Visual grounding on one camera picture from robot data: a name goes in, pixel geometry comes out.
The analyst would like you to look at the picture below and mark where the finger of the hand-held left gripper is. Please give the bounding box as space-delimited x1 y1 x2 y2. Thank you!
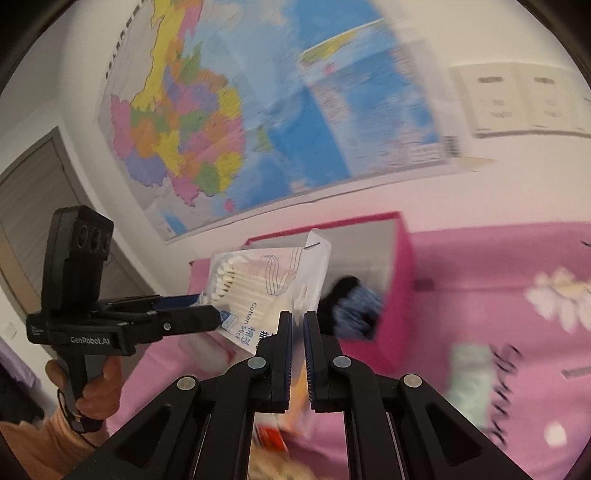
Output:
122 305 220 343
152 293 206 311

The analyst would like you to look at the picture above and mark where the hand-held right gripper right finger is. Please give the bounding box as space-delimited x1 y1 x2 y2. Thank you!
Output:
302 310 532 480

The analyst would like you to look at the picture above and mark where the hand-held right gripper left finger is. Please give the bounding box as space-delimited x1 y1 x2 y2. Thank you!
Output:
62 311 294 480

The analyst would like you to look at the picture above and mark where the clear cotton swab bag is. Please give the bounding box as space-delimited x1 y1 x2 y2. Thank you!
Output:
194 228 332 357

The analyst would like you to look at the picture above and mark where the pink cardboard box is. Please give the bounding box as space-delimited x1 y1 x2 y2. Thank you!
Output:
189 211 414 376

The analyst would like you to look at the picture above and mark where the person's left forearm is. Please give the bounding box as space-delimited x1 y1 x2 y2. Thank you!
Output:
0 406 112 480

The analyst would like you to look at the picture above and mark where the person's left hand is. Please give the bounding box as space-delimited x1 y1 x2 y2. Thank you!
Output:
45 356 123 422

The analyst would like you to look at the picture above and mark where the black and blue cloth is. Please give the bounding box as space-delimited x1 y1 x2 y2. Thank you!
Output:
321 275 385 342

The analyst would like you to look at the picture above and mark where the grey door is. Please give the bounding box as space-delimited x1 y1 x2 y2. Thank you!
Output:
0 127 158 320

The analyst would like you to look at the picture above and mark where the small red white packet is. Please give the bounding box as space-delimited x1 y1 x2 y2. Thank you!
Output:
256 415 288 457

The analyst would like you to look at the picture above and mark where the tan teddy bear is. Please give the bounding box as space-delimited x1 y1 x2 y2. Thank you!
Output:
249 455 324 480

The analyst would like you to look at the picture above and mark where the purple cloth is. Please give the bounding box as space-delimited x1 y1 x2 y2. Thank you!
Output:
0 337 38 393

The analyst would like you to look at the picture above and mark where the pink printed bedsheet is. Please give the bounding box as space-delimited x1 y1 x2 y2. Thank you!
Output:
111 222 591 480

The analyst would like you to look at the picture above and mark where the colourful wall map poster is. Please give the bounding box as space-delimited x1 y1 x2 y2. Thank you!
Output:
95 0 495 243

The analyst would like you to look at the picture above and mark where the white wall socket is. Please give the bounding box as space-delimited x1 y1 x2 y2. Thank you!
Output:
521 64 589 134
451 64 525 137

